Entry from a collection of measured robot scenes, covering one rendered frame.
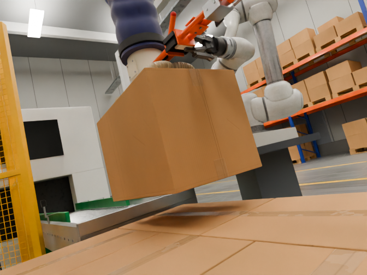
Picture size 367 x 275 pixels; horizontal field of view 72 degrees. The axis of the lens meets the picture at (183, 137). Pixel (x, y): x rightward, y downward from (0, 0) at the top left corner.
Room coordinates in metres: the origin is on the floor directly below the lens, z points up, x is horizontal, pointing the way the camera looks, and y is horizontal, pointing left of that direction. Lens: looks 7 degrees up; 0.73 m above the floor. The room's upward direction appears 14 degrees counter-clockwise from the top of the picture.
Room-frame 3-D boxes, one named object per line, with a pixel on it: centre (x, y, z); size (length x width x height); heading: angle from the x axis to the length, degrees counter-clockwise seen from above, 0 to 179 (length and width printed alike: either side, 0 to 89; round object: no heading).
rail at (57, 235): (2.10, 1.28, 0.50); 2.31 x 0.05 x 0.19; 39
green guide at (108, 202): (2.75, 1.04, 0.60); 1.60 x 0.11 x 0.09; 39
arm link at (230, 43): (1.05, -0.26, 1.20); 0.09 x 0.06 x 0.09; 39
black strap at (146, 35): (1.11, 0.08, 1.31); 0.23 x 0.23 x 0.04
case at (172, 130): (1.11, 0.07, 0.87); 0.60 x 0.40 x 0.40; 35
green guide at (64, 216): (2.41, 1.46, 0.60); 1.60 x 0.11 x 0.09; 39
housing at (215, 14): (0.74, -0.20, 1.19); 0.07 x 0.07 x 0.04; 38
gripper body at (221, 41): (1.00, -0.21, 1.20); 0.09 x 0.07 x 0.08; 129
